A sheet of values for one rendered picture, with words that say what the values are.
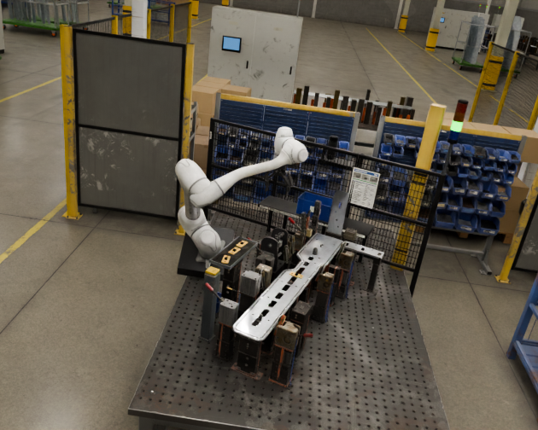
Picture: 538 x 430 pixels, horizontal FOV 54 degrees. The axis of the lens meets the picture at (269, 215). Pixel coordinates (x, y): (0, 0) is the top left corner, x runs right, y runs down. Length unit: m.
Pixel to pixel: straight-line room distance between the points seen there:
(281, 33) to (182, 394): 7.94
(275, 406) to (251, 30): 8.00
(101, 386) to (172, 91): 2.84
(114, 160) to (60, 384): 2.58
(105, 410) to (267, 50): 7.53
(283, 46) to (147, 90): 4.93
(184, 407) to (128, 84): 3.51
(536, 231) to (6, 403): 4.99
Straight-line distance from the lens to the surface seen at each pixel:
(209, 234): 3.56
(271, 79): 10.11
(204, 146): 6.41
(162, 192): 5.77
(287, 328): 2.79
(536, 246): 6.20
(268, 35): 10.01
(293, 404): 2.91
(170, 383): 2.95
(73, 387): 4.00
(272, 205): 4.21
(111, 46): 5.52
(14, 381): 4.12
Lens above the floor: 2.70
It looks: 24 degrees down
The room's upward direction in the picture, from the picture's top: 8 degrees clockwise
